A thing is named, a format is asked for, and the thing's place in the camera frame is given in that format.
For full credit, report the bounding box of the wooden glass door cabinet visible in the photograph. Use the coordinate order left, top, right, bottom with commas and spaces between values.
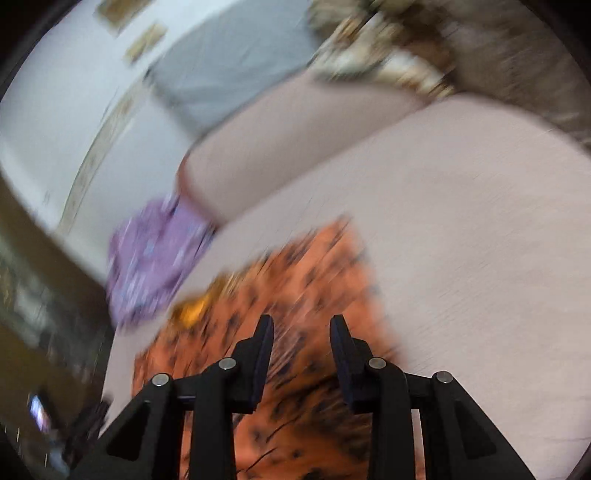
0, 175, 115, 467

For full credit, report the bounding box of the pink bolster pillow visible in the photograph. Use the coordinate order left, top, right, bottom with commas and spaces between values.
178, 69, 428, 227

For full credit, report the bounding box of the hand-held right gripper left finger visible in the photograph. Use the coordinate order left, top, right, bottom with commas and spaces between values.
69, 315, 275, 480

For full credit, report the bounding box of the grey pillow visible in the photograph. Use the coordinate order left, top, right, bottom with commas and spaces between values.
147, 7, 324, 139

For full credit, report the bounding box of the pink quilted bed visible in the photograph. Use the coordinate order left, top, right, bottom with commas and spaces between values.
99, 92, 591, 480

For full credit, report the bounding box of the purple floral garment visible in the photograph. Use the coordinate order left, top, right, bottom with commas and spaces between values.
106, 194, 218, 326

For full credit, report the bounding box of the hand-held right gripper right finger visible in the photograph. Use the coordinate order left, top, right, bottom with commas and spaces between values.
329, 315, 539, 480

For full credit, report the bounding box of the brown striped blanket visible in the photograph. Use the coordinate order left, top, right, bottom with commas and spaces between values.
436, 0, 591, 151

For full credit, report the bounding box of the orange black floral garment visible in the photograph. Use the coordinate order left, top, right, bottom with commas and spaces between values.
132, 217, 419, 480

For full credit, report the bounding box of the beige patterned blanket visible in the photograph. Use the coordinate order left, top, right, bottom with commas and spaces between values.
307, 0, 459, 100

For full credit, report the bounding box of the framed wall picture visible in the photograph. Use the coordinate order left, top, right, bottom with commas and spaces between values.
124, 23, 168, 64
95, 0, 137, 34

